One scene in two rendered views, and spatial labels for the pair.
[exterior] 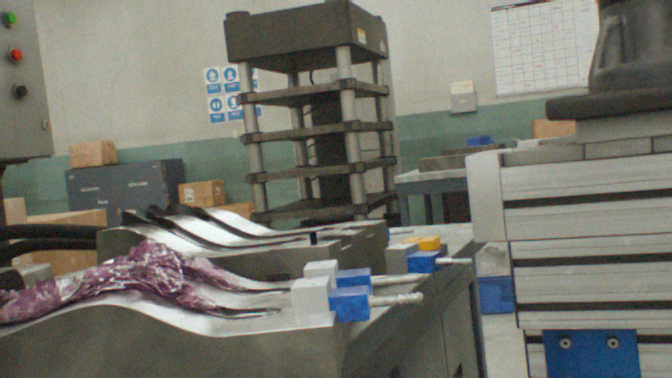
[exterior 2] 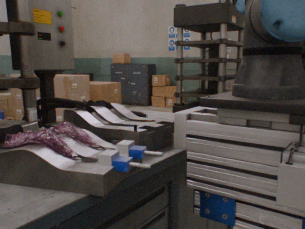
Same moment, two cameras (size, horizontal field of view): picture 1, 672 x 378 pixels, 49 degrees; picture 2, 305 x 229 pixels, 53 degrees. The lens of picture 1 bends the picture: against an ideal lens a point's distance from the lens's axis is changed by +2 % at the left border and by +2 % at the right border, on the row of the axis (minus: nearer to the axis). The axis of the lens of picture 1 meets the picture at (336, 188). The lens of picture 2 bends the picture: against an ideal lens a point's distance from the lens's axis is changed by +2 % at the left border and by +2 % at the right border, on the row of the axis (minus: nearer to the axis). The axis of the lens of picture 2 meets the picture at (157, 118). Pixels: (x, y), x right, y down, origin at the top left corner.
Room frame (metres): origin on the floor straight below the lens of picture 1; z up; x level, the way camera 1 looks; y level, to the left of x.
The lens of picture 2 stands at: (0.03, -0.26, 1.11)
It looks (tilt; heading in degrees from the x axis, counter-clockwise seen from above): 10 degrees down; 13
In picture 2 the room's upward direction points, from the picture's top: straight up
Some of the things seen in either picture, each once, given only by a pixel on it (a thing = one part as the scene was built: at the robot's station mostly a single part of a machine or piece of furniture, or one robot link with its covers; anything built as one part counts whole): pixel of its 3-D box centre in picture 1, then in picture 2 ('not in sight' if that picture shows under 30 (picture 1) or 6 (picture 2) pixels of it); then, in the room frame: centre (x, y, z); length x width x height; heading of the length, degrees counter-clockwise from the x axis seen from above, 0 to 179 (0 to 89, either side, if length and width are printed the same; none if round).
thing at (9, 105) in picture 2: not in sight; (11, 104); (5.11, 3.79, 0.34); 0.63 x 0.45 x 0.40; 73
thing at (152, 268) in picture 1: (119, 278); (49, 136); (0.82, 0.25, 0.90); 0.26 x 0.18 x 0.08; 86
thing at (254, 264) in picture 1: (217, 254); (110, 123); (1.17, 0.20, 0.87); 0.50 x 0.26 x 0.14; 68
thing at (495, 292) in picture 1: (460, 289); not in sight; (4.27, -0.67, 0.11); 0.61 x 0.41 x 0.22; 73
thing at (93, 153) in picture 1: (93, 154); (121, 58); (8.18, 2.65, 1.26); 0.42 x 0.33 x 0.29; 73
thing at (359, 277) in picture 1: (362, 283); (140, 152); (0.85, -0.02, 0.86); 0.13 x 0.05 x 0.05; 86
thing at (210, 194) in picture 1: (222, 218); (168, 91); (7.87, 1.26, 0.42); 0.86 x 0.33 x 0.83; 73
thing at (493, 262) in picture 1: (457, 260); not in sight; (4.27, -0.67, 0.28); 0.61 x 0.41 x 0.15; 73
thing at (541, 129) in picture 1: (556, 133); not in sight; (6.70, -2.06, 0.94); 0.41 x 0.33 x 0.29; 81
